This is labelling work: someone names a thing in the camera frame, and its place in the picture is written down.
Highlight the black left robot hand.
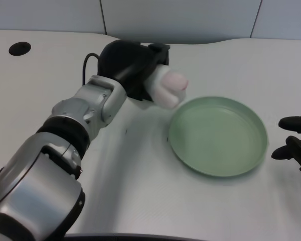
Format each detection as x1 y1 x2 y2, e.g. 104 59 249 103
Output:
97 39 171 102

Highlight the green round plate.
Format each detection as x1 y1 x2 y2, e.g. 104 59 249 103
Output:
167 96 269 178

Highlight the black table cable hole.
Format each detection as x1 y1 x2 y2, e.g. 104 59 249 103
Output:
9 42 32 56

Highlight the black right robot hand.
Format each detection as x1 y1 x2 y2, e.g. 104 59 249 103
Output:
271 115 301 179

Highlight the white rabbit doll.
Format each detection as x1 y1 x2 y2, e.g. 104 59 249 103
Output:
144 64 189 109

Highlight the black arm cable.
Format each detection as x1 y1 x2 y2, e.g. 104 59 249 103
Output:
81 53 101 87

